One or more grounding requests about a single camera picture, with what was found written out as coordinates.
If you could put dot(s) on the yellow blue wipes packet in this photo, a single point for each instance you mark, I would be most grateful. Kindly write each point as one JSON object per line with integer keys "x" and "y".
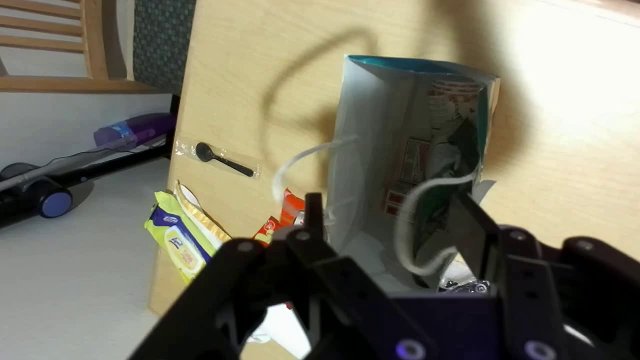
{"x": 177, "y": 240}

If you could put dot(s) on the orange yellow snack packet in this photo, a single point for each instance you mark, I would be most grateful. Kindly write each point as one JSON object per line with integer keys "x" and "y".
{"x": 202, "y": 220}

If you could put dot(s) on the black plastic spoon in wrapper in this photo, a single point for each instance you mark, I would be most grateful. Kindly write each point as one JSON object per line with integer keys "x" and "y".
{"x": 220, "y": 160}

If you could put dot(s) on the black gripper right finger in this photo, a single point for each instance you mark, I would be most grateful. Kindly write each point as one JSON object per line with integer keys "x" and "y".
{"x": 567, "y": 301}

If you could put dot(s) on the green snack packet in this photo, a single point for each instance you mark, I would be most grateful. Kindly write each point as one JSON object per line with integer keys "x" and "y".
{"x": 437, "y": 222}

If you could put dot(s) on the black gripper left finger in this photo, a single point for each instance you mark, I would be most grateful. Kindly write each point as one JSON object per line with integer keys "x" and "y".
{"x": 280, "y": 286}

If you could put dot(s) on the wooden slatted chair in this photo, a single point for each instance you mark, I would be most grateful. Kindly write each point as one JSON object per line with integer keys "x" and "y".
{"x": 60, "y": 47}

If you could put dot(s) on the red snack packet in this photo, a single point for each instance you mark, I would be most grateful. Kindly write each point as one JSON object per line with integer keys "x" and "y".
{"x": 283, "y": 216}

